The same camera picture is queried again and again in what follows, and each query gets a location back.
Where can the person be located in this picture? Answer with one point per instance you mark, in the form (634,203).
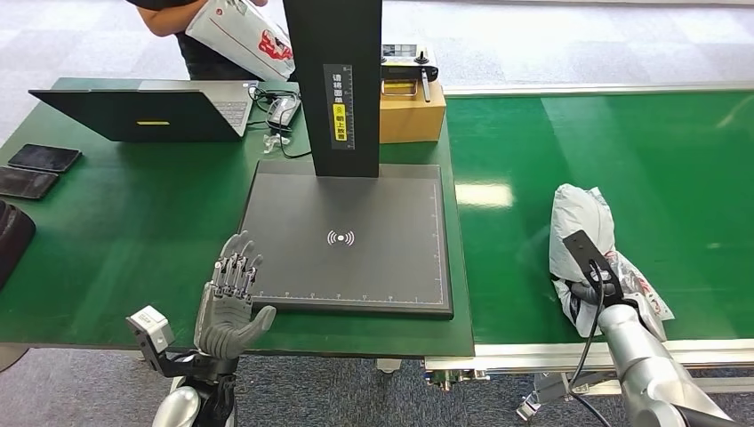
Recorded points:
(203,59)

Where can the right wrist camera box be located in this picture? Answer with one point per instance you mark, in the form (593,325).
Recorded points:
(583,250)

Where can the white package with red print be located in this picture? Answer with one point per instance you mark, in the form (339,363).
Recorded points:
(241,35)
(580,218)

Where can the green conveyor with aluminium frame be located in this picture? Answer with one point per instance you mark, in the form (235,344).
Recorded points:
(618,141)

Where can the dark brown basket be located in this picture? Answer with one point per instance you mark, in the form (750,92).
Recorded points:
(13,238)

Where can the grey power adapter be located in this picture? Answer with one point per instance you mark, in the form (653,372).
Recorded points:
(284,111)

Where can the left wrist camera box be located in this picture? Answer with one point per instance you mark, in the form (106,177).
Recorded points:
(152,327)

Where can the brown cardboard box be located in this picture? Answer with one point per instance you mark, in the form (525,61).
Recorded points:
(412,118)

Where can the black smartphone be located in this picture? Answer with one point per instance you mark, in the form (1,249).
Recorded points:
(45,158)
(25,182)

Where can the clear plastic wrapper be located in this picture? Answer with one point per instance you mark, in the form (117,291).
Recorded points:
(275,142)

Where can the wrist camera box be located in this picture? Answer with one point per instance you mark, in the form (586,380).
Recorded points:
(152,327)
(583,250)

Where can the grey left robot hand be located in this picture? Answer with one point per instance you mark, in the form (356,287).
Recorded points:
(227,330)

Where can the white table foot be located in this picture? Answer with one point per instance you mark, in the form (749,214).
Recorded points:
(389,365)

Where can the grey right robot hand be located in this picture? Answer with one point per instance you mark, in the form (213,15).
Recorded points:
(583,293)

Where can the black open laptop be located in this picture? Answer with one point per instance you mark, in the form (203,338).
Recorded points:
(144,115)

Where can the black remote controller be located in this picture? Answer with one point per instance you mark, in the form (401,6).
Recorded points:
(409,68)

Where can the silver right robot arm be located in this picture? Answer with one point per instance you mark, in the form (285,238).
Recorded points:
(642,365)

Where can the person's right forearm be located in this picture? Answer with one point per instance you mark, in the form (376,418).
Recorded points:
(165,17)

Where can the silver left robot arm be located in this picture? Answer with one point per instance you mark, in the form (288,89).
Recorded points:
(177,406)

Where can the black weighing device with column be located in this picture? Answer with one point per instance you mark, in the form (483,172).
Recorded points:
(353,247)

